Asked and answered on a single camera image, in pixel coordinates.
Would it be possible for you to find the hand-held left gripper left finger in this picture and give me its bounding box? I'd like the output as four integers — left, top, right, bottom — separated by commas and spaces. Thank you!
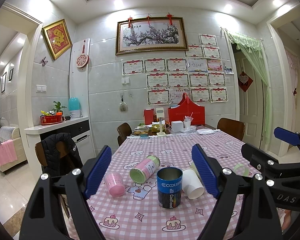
21, 145, 112, 240

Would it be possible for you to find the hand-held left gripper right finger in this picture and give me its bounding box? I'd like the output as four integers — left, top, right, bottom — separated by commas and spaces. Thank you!
191, 144, 284, 240

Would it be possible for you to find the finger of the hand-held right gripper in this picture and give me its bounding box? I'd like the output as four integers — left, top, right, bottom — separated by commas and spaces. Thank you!
241, 142, 280, 170
274, 127, 300, 157

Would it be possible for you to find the blue tin cup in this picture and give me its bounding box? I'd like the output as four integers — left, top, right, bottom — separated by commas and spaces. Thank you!
156, 167, 183, 209

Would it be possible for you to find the white paper cup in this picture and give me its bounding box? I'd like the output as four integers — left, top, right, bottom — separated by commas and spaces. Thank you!
182, 168, 205, 200

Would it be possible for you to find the pink plastic cup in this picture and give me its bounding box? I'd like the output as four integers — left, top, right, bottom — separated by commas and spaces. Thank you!
104, 172, 126, 197

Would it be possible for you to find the white cup with straws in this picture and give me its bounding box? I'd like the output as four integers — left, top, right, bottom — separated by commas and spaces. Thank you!
183, 116, 194, 130

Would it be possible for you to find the brown wooden chair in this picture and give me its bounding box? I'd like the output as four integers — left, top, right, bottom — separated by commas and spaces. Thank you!
116, 122, 133, 147
34, 140, 70, 178
217, 118, 246, 142

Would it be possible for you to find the white plastic bag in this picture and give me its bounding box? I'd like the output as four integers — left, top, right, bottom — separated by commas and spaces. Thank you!
195, 128, 216, 136

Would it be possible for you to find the white door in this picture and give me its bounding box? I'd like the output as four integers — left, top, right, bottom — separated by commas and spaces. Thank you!
234, 50, 264, 148

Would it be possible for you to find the black padded jacket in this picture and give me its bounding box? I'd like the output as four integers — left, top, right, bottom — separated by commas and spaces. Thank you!
40, 133, 83, 178

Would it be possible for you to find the pink and green canister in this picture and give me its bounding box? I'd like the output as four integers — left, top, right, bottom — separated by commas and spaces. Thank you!
129, 155, 161, 183

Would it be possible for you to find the white counter cabinet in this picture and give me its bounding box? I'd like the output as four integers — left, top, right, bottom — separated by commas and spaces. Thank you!
24, 116, 97, 172

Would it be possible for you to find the small white box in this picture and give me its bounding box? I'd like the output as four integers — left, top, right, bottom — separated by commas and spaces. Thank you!
171, 121, 184, 133

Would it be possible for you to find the large red gift box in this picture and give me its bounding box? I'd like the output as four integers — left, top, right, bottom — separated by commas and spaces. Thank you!
167, 92, 206, 127

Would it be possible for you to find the pink checked tablecloth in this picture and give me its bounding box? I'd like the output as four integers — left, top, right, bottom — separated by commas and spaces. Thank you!
86, 127, 267, 240

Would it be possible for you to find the yellow green box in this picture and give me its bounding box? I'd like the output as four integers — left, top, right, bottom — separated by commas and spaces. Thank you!
150, 124, 167, 133

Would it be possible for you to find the white phone stand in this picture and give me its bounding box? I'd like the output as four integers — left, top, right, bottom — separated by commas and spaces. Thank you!
156, 107, 167, 137

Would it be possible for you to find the red diamond door decoration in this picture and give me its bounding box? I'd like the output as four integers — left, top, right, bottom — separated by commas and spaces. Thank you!
238, 71, 253, 92

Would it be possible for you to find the blue and white humidifier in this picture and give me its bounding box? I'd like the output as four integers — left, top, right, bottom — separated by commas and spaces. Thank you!
68, 97, 82, 119

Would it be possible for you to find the hanging scrub brush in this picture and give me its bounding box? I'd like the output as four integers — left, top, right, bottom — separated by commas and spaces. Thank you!
119, 95, 128, 112

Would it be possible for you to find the red round tray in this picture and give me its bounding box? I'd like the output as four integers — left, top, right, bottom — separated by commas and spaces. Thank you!
40, 115, 64, 126

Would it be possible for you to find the small red box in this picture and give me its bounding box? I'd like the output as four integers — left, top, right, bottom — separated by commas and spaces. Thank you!
144, 109, 155, 126

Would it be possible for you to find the small potted plant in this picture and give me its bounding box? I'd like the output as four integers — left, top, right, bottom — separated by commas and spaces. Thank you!
52, 101, 67, 117

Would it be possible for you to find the green door curtain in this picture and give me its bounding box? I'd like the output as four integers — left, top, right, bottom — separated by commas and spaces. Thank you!
220, 27, 270, 143

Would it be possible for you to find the cream sofa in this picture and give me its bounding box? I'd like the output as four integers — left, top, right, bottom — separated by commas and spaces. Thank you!
0, 126, 28, 175

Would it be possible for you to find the white tall panel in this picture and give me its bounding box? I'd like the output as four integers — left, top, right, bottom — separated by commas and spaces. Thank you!
69, 38, 91, 118

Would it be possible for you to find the pink blanket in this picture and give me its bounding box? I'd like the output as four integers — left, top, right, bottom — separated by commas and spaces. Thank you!
0, 140, 18, 167

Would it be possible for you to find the group of award certificates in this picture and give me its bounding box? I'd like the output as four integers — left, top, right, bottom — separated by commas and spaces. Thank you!
122, 33, 228, 105

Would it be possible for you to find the round pink hanging ornament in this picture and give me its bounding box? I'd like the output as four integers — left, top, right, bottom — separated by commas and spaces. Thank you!
76, 39, 90, 69

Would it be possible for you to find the red and gold framed calligraphy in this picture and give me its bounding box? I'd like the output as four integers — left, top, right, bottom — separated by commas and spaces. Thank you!
41, 19, 73, 60

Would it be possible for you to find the framed plum blossom painting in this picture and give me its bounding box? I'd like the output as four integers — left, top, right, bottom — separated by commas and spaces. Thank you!
115, 17, 189, 55

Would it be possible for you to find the translucent green ring lid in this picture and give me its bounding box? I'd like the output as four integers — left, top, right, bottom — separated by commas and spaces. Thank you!
232, 163, 250, 176

